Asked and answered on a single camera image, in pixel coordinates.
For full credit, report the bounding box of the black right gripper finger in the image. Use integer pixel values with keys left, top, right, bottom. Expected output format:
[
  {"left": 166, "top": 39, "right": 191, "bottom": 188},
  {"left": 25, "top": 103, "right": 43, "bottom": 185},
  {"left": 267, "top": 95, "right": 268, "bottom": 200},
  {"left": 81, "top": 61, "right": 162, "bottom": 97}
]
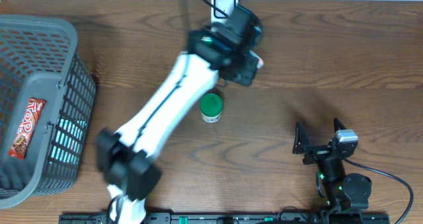
[
  {"left": 333, "top": 118, "right": 346, "bottom": 132},
  {"left": 292, "top": 122, "right": 311, "bottom": 154}
]

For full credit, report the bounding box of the red Top snack packet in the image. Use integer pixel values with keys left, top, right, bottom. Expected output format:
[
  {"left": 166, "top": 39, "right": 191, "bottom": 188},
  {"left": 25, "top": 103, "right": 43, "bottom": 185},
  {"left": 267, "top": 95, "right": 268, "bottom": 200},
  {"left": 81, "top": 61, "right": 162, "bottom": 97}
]
[{"left": 8, "top": 97, "right": 47, "bottom": 160}]

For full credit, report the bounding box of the orange Kleenex tissue packet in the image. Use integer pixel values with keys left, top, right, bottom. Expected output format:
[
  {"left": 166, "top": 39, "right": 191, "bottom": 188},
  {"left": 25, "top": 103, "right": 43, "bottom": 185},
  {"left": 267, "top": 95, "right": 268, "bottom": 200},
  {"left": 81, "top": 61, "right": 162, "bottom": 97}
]
[{"left": 250, "top": 51, "right": 264, "bottom": 69}]

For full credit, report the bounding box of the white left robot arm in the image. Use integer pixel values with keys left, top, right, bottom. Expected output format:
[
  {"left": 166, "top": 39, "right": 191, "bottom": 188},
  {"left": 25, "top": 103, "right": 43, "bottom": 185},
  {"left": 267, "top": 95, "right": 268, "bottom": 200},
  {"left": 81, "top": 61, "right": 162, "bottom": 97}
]
[{"left": 95, "top": 5, "right": 264, "bottom": 223}]

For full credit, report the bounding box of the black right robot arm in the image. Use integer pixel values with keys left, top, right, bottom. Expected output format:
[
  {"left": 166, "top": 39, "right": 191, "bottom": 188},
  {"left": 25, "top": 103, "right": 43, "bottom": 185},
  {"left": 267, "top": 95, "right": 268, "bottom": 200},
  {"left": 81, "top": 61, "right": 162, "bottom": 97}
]
[{"left": 292, "top": 118, "right": 372, "bottom": 224}]

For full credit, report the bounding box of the white barcode scanner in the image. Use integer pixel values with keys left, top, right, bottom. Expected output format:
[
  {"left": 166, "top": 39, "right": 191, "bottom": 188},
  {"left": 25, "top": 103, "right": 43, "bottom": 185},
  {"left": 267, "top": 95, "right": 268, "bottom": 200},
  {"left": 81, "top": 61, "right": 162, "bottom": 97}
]
[{"left": 210, "top": 0, "right": 239, "bottom": 32}]

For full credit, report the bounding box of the green lid jar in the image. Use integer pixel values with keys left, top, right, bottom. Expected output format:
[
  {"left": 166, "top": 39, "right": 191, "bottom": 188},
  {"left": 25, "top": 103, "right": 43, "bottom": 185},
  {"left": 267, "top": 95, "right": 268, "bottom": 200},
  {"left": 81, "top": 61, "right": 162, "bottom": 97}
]
[{"left": 200, "top": 93, "right": 223, "bottom": 123}]

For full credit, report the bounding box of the grey plastic shopping basket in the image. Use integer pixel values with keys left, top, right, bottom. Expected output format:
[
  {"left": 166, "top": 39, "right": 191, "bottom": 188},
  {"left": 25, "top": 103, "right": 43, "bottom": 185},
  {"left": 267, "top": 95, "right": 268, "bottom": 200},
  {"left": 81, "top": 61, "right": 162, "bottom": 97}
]
[{"left": 1, "top": 15, "right": 96, "bottom": 209}]

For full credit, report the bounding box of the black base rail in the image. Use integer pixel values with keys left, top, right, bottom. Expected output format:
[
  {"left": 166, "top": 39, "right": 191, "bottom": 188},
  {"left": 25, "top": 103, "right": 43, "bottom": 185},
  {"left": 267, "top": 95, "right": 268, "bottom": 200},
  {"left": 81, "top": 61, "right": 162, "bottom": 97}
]
[{"left": 58, "top": 212, "right": 390, "bottom": 224}]

